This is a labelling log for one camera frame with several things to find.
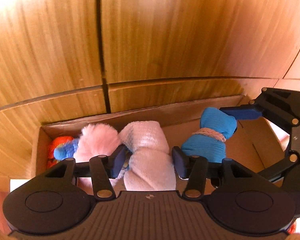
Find light pink knit sock roll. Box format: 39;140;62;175
119;121;176;191

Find small blue pompom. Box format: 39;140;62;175
54;138;79;160

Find orange sock bundle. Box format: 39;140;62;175
46;136;74;168

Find brown cardboard box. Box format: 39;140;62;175
30;95;285;177

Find blue sock with pink band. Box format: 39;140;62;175
181;107;237;163

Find fluffy pink pompom sock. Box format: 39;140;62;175
74;124;122;163

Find wooden wardrobe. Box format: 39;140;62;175
0;0;300;178

